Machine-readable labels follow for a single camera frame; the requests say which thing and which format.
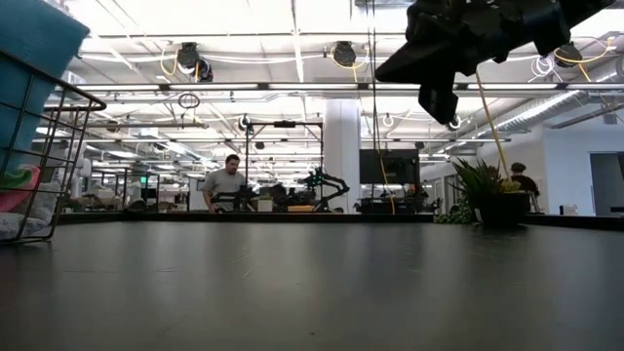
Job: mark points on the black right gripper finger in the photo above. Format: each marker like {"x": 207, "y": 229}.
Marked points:
{"x": 419, "y": 66}
{"x": 439, "y": 105}

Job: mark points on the background black robot arm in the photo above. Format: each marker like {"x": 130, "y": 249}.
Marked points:
{"x": 334, "y": 184}

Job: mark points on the pink microfiber towel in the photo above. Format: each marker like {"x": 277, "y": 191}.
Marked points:
{"x": 19, "y": 195}

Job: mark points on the person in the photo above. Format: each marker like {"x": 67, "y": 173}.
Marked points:
{"x": 525, "y": 183}
{"x": 223, "y": 183}

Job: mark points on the green microfiber towel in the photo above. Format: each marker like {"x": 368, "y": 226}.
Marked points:
{"x": 14, "y": 178}

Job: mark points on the black monitor screen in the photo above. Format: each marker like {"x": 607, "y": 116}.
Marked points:
{"x": 390, "y": 168}

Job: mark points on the black metal frame rig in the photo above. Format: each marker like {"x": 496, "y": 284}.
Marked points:
{"x": 285, "y": 124}

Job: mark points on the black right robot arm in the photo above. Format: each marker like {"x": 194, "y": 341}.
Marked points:
{"x": 585, "y": 10}

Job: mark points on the blue microfiber towel white tag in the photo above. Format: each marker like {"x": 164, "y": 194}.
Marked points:
{"x": 29, "y": 58}

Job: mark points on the small potted succulent plant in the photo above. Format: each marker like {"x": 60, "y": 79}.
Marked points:
{"x": 492, "y": 205}

